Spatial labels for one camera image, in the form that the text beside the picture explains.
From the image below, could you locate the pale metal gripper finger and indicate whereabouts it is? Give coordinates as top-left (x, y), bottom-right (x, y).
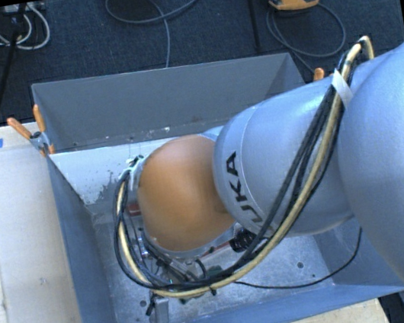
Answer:
top-left (143, 296), bottom-right (159, 318)
top-left (146, 294), bottom-right (174, 323)

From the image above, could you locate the grey metal bin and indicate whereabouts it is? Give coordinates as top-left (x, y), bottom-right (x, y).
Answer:
top-left (30, 26), bottom-right (404, 323)

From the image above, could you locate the pale flat board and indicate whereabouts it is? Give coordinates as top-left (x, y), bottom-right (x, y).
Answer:
top-left (0, 138), bottom-right (85, 323)

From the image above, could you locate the black cylinder on white bracket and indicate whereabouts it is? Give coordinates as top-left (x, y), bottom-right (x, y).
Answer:
top-left (226, 224), bottom-right (260, 255)

